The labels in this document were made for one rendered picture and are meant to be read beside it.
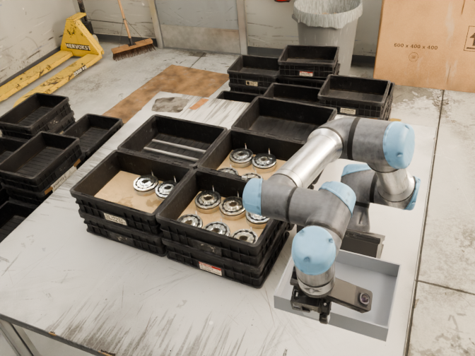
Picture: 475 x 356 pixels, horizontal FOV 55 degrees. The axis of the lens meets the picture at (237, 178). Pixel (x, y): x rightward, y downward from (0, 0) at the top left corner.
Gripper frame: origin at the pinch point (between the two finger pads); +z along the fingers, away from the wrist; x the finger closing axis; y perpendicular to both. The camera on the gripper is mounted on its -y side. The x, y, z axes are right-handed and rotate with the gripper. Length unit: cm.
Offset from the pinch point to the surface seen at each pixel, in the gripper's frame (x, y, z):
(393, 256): -44, -14, 52
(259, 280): -20, 28, 41
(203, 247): -24, 48, 31
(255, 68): -229, 104, 138
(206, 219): -37, 53, 36
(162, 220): -27, 63, 23
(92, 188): -40, 104, 33
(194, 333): 4, 44, 38
